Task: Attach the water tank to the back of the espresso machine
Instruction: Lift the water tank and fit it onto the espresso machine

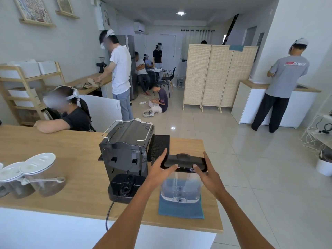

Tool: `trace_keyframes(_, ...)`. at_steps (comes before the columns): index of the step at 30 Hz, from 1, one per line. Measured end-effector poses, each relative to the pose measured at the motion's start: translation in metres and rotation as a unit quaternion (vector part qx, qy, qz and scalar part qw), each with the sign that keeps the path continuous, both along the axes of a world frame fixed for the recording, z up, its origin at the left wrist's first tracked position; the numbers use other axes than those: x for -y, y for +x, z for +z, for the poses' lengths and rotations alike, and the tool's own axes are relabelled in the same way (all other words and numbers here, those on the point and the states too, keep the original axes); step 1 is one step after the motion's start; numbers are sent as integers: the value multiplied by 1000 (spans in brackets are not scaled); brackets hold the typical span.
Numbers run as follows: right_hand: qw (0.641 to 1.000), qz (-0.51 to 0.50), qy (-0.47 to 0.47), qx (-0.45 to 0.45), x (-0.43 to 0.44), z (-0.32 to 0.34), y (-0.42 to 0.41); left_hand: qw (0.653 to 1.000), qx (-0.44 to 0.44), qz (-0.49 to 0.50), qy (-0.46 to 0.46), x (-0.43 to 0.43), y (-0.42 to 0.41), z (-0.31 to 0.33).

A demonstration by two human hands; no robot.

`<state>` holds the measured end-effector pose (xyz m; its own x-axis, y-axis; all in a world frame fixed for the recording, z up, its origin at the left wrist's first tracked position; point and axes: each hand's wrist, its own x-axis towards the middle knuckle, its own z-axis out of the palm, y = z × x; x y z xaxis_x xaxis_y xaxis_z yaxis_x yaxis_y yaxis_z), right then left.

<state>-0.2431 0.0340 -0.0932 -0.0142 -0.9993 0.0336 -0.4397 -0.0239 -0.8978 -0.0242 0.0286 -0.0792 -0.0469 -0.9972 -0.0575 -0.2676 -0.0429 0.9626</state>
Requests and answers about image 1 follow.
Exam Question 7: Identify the small framed picture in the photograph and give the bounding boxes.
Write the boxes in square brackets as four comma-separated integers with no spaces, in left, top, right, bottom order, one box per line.
[55,0,80,19]

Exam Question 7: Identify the white low shelf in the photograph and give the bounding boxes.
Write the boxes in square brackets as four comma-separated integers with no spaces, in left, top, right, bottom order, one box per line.
[311,113,332,151]

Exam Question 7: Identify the person's left forearm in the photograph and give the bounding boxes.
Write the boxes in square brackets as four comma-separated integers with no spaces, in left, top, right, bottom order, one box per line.
[93,179,166,249]

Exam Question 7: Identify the black chair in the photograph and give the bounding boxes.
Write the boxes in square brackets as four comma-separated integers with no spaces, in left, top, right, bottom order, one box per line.
[161,67,176,98]

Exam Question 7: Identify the person's left hand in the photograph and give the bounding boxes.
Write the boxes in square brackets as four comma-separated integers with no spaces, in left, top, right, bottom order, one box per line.
[146,148,179,191]

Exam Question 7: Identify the clear water tank black lid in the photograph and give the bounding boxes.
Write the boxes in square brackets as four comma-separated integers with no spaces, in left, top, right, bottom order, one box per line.
[160,154,209,204]

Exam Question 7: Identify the black round table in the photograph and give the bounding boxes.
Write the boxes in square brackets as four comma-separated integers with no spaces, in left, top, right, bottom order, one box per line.
[146,67,167,89]

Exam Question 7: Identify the wooden shelf rack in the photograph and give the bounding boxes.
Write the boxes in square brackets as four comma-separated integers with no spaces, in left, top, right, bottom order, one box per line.
[0,61,67,127]

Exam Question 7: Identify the person's right hand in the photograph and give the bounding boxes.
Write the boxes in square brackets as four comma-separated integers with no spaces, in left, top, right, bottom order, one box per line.
[192,151,227,197]

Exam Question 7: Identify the beige cloth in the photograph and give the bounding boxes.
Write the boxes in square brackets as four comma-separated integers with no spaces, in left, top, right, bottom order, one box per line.
[82,77,101,90]

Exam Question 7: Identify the grey refrigerator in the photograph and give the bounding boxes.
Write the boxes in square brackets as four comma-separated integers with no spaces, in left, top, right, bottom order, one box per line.
[114,35,139,101]

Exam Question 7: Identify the black coffee grinder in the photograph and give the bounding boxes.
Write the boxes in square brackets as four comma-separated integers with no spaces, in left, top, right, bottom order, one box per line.
[96,57,107,74]

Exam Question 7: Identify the white counter wooden top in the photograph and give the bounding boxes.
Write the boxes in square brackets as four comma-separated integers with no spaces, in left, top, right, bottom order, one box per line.
[231,79,322,129]

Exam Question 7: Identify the black rubber mat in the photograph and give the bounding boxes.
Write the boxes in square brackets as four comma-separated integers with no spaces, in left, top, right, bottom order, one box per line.
[98,134,170,163]

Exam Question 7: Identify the beige folding screen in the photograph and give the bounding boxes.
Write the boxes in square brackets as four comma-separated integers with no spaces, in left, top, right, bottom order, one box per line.
[183,44,259,113]

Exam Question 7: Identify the white cables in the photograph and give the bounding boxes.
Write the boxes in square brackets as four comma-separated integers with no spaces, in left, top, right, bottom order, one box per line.
[299,111,332,154]

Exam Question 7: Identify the white door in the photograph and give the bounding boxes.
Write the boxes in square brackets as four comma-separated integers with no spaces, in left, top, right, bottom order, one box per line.
[160,34,176,76]

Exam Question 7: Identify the wooden back counter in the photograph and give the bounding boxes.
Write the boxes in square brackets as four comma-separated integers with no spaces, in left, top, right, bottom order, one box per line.
[66,72,114,99]

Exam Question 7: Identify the white cabinet panel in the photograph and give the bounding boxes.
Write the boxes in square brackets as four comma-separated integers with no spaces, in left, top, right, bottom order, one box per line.
[82,94,123,133]

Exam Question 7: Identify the clear jar white lid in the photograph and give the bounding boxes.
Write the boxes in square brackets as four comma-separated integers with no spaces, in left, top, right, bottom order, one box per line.
[0,162,36,199]
[0,163,9,198]
[19,153,66,197]

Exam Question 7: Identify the white curtain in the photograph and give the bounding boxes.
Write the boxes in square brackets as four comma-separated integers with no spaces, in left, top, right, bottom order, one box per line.
[185,29,216,75]

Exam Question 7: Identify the large framed picture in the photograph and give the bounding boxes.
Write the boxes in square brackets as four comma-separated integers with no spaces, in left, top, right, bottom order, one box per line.
[12,0,54,27]

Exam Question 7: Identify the clear plastic scoop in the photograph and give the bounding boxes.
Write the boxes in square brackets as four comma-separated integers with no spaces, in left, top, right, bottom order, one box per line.
[22,176,66,186]

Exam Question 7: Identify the black coffee machine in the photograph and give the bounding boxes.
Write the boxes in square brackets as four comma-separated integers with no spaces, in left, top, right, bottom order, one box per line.
[99,119,155,204]

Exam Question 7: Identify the person's right forearm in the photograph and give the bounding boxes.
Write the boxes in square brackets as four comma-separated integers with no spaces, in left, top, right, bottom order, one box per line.
[210,188,276,249]

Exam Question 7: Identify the white storage box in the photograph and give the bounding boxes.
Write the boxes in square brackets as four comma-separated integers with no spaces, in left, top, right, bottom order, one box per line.
[0,60,42,80]
[38,61,59,75]
[7,87,41,108]

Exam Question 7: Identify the blue cloth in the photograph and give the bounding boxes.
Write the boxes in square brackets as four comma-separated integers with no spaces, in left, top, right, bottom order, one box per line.
[158,195,205,220]

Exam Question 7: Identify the white bin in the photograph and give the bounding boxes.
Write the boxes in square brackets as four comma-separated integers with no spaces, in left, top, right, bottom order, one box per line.
[316,151,332,177]

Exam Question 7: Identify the black power cable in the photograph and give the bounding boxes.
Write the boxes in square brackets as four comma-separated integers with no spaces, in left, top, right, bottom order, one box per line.
[105,196,119,232]

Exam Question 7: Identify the black stair railing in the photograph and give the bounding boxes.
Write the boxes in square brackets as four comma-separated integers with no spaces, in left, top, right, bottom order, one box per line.
[222,14,239,46]

